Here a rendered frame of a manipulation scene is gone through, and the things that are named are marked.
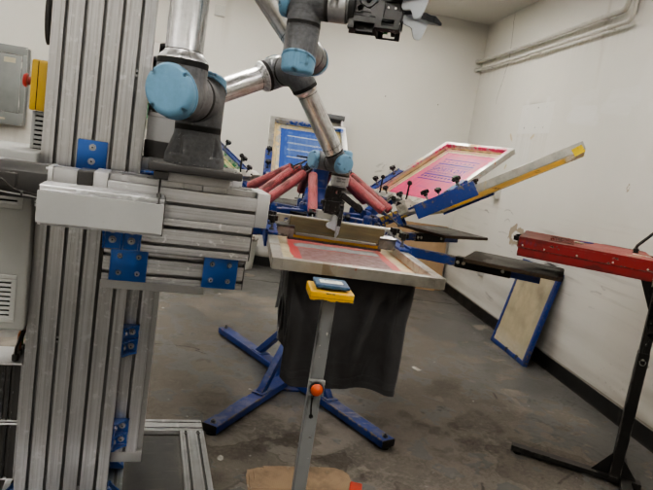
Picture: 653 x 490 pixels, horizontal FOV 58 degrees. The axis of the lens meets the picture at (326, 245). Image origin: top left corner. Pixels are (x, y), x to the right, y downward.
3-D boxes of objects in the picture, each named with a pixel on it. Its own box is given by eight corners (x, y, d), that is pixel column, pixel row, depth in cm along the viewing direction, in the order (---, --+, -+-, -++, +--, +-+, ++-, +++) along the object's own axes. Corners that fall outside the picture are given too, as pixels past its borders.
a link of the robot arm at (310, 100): (309, 46, 209) (361, 165, 231) (294, 48, 218) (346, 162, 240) (284, 60, 205) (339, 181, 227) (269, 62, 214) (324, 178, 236)
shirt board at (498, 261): (561, 283, 308) (564, 268, 306) (559, 296, 270) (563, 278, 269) (326, 234, 356) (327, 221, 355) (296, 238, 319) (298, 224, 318)
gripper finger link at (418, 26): (429, 48, 136) (396, 35, 132) (433, 21, 136) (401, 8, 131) (437, 45, 133) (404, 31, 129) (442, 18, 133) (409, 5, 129)
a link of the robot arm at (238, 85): (160, 94, 197) (298, 49, 219) (149, 94, 210) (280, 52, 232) (173, 129, 202) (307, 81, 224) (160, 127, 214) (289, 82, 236)
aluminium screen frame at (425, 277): (444, 290, 199) (446, 279, 198) (270, 268, 190) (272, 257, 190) (390, 249, 276) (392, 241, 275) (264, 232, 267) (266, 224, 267)
